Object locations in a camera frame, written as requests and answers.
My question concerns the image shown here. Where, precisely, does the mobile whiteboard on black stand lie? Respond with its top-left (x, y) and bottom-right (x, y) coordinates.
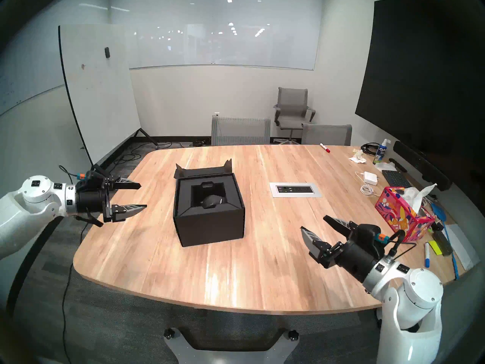
top-left (58, 24), bottom-right (158, 178)

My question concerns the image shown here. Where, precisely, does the silver table power outlet panel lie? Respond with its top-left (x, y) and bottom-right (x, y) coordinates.
top-left (269, 182), bottom-right (322, 198)

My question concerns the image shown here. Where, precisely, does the white coiled charger cable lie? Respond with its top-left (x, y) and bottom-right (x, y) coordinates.
top-left (355, 171), bottom-right (375, 196)

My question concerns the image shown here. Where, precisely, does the white tissue sheet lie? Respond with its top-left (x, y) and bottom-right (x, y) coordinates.
top-left (404, 183), bottom-right (437, 214)

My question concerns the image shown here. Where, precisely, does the black cardboard box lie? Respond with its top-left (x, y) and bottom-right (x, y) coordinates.
top-left (173, 159), bottom-right (245, 247)

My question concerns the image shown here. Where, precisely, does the black whiteboard eraser block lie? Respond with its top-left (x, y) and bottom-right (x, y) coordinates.
top-left (432, 230), bottom-right (453, 256)

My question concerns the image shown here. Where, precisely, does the black video bar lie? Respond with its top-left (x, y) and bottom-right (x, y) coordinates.
top-left (393, 141), bottom-right (452, 191)

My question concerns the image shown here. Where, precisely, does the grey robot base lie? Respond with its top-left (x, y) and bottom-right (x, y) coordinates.
top-left (164, 327), bottom-right (300, 364)

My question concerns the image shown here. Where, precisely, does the grey plain mesh chair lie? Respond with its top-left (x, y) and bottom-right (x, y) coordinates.
top-left (301, 123), bottom-right (353, 146)

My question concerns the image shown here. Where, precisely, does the Expo cleaner spray bottle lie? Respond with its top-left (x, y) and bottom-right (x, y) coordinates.
top-left (373, 138), bottom-right (391, 165)

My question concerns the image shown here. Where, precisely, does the blue flat packet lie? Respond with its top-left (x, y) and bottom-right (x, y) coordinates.
top-left (428, 202), bottom-right (447, 221)

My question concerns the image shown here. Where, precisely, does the wide glass wall whiteboard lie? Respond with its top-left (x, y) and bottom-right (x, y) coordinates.
top-left (125, 24), bottom-right (317, 71)

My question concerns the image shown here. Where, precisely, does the grey office chair with armrests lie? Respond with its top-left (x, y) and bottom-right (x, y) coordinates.
top-left (274, 87), bottom-right (316, 144)

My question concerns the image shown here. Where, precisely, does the black floor cable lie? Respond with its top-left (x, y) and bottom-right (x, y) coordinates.
top-left (114, 141), bottom-right (182, 165)

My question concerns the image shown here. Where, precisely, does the right wrist camera cable black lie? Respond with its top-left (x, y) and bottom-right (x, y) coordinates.
top-left (385, 230), bottom-right (417, 263)

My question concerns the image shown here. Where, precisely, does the colourful Kleenex tissue box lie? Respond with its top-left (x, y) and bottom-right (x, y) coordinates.
top-left (374, 186), bottom-right (435, 242)

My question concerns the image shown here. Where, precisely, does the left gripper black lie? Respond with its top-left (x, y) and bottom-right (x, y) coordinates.
top-left (75, 176), bottom-right (147, 224)

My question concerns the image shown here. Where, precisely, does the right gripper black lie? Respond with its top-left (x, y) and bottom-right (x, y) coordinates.
top-left (300, 215), bottom-right (381, 284)

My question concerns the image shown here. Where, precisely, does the large black wall television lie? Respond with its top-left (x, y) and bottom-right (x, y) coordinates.
top-left (355, 0), bottom-right (485, 170)

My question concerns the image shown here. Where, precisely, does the black keyboard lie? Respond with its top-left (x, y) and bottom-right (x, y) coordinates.
top-left (382, 170), bottom-right (411, 189)

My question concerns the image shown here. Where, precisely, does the glass wall whiteboard with scribbles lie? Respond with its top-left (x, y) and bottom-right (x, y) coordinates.
top-left (0, 11), bottom-right (110, 117)

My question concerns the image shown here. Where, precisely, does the grey ribbed mesh chair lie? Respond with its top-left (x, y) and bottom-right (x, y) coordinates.
top-left (211, 115), bottom-right (271, 146)

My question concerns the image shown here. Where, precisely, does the white paper sheet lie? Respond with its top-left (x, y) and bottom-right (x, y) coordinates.
top-left (443, 223), bottom-right (480, 271)

